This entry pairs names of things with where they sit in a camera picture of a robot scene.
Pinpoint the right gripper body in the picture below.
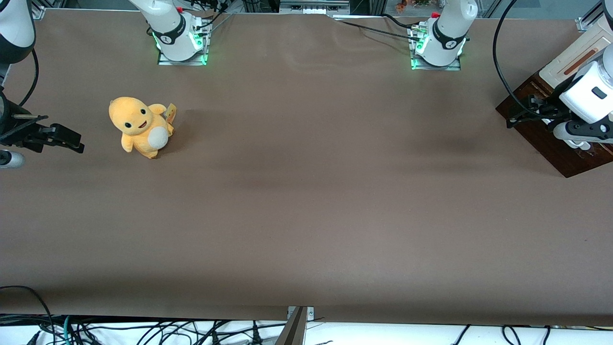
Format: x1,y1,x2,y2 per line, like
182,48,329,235
0,90,9,139

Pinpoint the dark wooden drawer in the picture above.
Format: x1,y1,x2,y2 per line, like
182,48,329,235
496,91,613,178

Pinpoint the white drawer handle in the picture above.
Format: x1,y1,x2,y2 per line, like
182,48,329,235
540,116,593,151

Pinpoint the cream wooden drawer cabinet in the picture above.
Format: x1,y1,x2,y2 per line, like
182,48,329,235
496,19,613,144

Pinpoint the yellow plush toy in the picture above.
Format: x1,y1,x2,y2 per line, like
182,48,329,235
108,96,174,160

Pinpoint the brown table cover sheet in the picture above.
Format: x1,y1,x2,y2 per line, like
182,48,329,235
0,9,613,326

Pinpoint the grey electronics box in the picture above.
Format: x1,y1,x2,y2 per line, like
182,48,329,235
279,0,351,15

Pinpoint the grey metal beam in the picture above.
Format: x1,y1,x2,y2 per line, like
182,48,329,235
274,307,308,345

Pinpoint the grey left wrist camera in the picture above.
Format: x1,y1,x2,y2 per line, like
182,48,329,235
552,120,613,144

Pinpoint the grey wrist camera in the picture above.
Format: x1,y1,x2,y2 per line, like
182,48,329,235
0,150,25,169
552,120,613,144

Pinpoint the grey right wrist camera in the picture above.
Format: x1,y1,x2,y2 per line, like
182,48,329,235
0,150,25,169

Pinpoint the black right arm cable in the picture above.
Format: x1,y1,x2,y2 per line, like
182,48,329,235
18,47,40,108

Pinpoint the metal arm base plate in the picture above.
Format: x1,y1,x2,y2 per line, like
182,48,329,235
157,47,210,67
410,57,462,71

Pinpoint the black looped cable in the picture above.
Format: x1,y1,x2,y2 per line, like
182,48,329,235
0,286,55,345

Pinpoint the short black table cable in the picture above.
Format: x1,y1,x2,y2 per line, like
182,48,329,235
381,13,420,30

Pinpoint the long black table cable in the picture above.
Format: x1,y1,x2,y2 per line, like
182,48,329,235
334,18,422,42

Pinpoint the thin grey base cable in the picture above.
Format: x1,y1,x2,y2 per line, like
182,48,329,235
194,10,235,38

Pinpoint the small metal bracket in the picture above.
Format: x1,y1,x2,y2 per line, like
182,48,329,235
286,306,315,322

